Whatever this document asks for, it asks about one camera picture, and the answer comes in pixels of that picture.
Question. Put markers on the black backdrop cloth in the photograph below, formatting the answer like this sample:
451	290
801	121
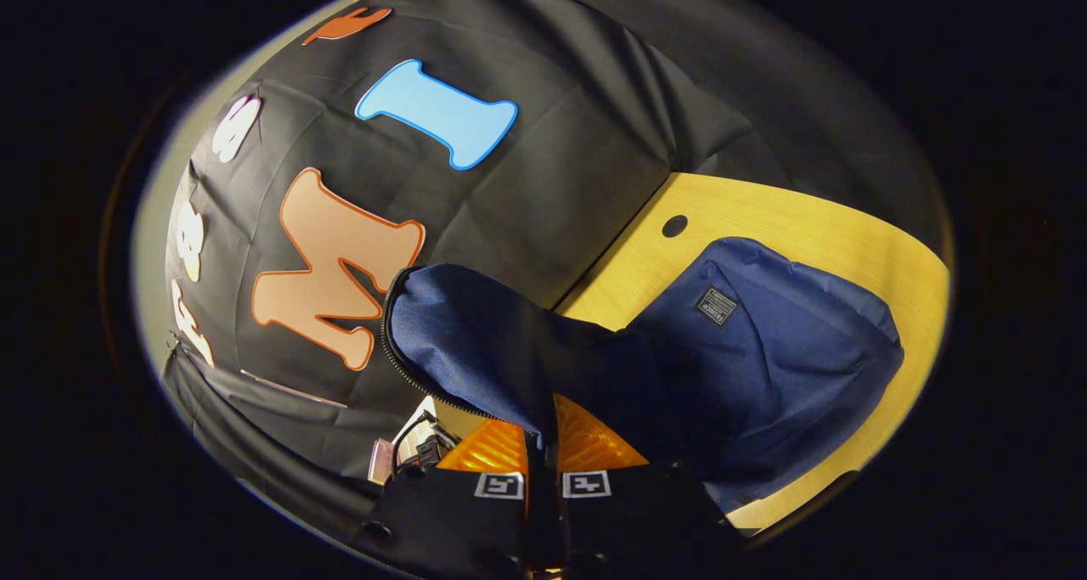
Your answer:
594	138

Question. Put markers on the white bookshelf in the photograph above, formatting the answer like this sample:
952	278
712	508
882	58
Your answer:
425	408

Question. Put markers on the pink cover book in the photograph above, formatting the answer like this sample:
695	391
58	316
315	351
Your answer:
380	463

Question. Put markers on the blue schoolbag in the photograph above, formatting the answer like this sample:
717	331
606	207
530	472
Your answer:
790	368

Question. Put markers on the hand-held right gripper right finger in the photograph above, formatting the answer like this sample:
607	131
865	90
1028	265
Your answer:
637	520

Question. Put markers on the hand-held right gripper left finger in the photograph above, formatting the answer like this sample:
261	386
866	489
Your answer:
459	520

